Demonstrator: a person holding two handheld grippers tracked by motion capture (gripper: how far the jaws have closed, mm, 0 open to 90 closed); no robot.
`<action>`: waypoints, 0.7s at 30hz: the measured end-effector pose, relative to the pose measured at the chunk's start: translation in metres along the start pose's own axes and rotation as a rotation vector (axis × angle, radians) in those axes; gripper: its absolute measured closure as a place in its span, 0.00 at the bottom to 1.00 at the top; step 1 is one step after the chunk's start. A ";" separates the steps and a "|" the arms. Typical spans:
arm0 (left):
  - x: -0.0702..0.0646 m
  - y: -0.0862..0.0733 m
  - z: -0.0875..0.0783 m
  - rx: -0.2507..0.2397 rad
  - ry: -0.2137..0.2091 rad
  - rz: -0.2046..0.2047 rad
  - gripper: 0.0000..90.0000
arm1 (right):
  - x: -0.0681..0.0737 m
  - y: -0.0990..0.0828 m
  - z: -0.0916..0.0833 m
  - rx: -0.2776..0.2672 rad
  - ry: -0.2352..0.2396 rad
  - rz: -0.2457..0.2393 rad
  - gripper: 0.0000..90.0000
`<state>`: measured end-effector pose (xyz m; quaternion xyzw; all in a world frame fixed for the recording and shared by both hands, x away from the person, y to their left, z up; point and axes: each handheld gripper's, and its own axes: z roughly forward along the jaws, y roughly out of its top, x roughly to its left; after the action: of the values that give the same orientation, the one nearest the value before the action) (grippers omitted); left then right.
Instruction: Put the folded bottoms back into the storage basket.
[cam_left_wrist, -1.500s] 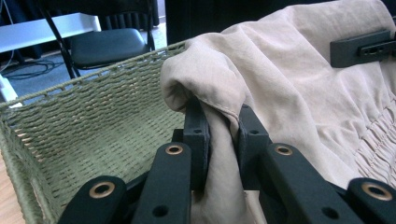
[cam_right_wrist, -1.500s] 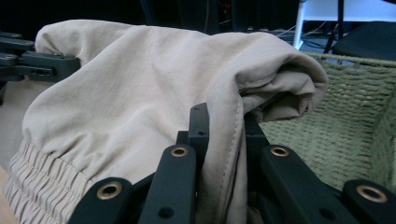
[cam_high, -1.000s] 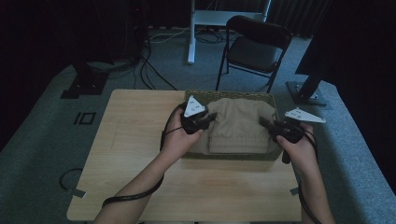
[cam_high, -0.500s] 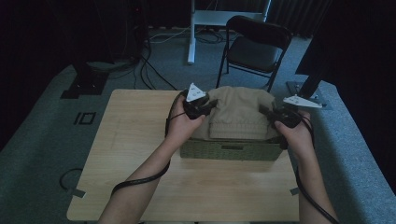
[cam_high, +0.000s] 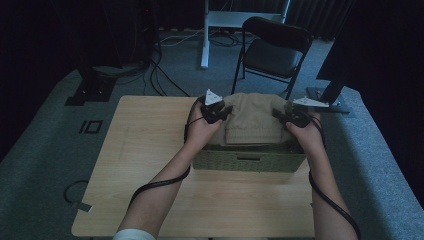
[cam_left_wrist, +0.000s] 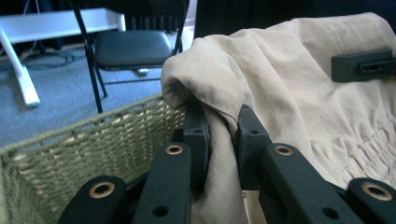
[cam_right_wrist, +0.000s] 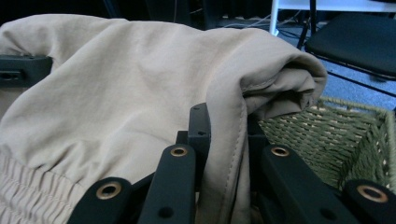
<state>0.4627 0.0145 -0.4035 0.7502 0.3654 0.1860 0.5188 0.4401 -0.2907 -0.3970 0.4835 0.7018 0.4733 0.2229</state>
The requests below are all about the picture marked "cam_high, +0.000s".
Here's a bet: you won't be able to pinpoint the black floor cable bundle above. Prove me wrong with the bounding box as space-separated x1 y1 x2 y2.
114 31 192 98

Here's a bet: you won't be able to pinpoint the white floor cable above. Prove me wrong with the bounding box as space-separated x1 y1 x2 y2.
159 27 205 47

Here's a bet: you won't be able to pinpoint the person's right hand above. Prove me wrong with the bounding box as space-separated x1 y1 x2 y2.
285 111 327 157

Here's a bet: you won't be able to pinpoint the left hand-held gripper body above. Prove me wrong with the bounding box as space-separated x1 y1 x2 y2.
199 88 228 125

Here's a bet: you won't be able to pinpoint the white metal desk frame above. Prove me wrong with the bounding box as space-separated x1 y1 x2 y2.
200 0 292 70

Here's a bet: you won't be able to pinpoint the black stand with flat base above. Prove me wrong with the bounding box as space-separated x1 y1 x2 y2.
64 64 117 107

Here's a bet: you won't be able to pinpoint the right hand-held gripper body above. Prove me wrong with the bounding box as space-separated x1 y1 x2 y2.
283 96 331 129

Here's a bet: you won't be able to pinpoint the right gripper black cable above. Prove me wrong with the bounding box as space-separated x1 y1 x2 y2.
307 111 362 240

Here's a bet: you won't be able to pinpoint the black stand with bolted base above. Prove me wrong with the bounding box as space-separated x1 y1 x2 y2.
306 63 352 115

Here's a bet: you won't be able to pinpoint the black floor cable loop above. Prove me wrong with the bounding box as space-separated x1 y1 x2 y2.
62 179 93 213

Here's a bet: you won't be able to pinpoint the person's left hand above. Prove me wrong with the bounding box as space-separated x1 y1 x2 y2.
183 100 224 153

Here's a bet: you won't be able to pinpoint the green woven basket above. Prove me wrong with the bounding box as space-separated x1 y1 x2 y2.
192 141 308 174

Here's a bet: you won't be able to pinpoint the white sleeve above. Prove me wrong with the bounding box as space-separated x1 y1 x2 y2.
112 228 157 240

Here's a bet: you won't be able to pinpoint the khaki pants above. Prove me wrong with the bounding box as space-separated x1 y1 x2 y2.
207 92 295 146

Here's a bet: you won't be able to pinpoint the black folding chair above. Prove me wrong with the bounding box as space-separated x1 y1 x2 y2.
230 16 314 101

